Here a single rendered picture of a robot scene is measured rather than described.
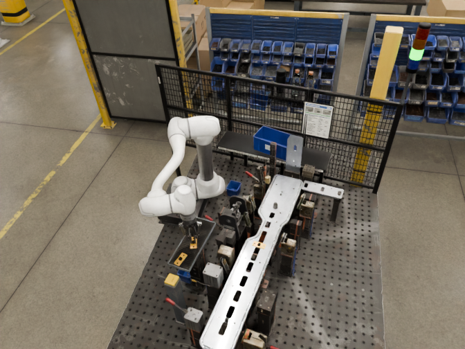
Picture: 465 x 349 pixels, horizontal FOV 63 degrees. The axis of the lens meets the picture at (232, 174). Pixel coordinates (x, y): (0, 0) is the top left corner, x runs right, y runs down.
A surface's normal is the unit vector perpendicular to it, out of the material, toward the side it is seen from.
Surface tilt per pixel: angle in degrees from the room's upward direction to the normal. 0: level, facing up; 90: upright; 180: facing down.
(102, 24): 91
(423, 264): 0
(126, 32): 92
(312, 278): 0
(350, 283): 0
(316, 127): 90
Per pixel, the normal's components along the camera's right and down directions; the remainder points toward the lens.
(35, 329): -0.04, -0.73
